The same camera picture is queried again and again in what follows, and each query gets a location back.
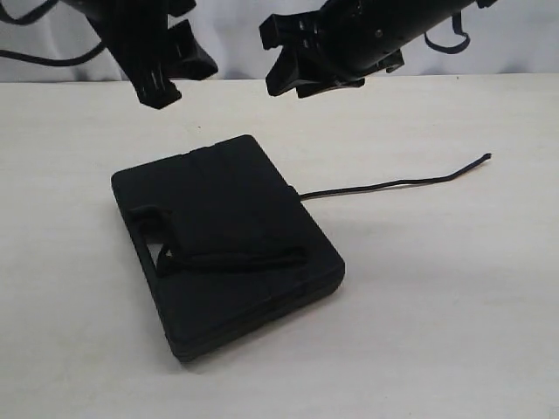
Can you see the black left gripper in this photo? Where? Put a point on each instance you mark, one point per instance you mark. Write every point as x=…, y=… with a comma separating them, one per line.
x=149, y=51

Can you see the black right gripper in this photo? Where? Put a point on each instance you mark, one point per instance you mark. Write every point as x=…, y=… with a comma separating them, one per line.
x=336, y=46

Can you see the black plastic case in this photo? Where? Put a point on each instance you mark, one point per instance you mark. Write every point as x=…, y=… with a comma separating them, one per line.
x=224, y=242

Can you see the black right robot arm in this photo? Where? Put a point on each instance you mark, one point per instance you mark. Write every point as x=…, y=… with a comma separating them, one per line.
x=410, y=19

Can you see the white backdrop curtain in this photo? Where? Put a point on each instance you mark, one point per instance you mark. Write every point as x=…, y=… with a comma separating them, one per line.
x=55, y=42

